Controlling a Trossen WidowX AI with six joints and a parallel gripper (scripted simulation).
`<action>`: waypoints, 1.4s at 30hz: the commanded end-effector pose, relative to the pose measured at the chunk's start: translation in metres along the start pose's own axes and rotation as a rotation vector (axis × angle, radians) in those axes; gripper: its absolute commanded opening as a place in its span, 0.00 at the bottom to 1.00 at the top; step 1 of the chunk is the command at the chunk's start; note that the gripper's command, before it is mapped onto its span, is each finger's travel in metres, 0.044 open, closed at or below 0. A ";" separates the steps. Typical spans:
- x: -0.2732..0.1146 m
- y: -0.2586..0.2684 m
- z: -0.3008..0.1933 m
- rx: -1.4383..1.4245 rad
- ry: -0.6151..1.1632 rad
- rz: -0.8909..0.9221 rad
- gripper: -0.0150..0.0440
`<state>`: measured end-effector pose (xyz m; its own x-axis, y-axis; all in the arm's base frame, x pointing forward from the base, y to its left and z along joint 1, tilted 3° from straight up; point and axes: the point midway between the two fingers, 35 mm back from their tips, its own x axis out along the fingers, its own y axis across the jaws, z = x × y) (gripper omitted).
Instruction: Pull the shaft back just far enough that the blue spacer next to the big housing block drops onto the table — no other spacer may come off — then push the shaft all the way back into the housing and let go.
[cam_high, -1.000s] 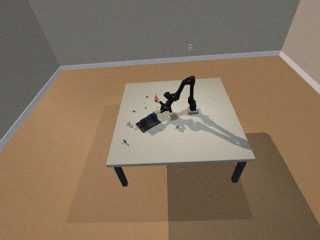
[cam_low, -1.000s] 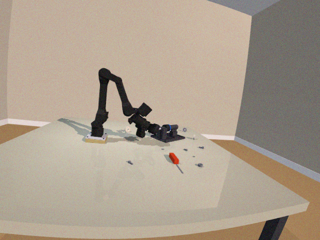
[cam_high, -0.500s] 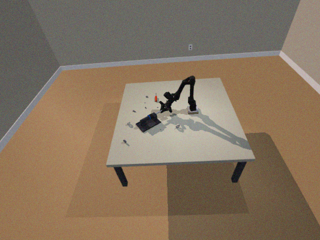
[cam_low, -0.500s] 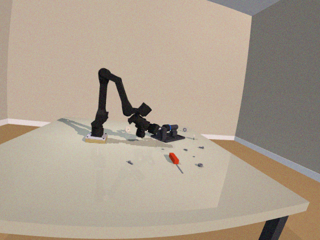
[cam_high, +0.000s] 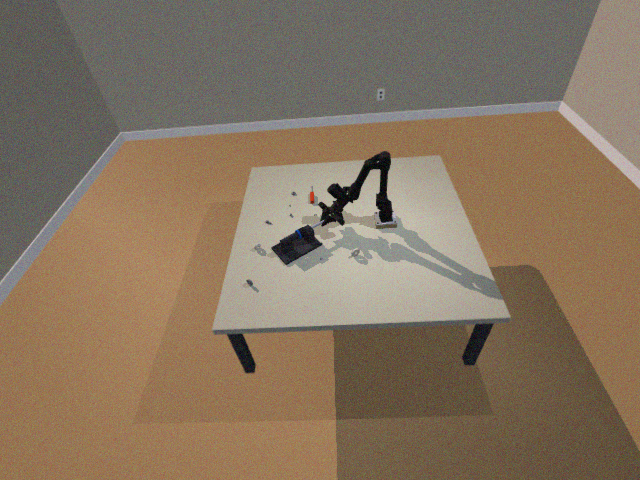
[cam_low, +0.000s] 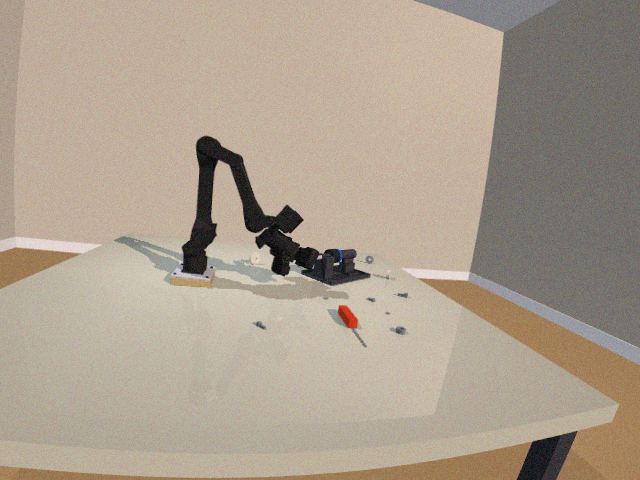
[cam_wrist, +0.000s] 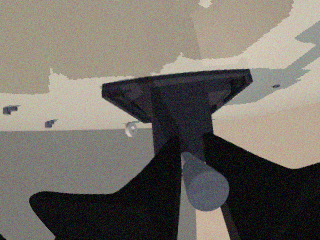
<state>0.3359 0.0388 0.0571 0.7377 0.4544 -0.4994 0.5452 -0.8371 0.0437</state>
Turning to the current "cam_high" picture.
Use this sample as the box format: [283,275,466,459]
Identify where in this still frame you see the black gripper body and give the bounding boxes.
[318,200,345,226]

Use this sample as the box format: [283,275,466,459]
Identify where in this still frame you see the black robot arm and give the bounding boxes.
[327,151,393,222]

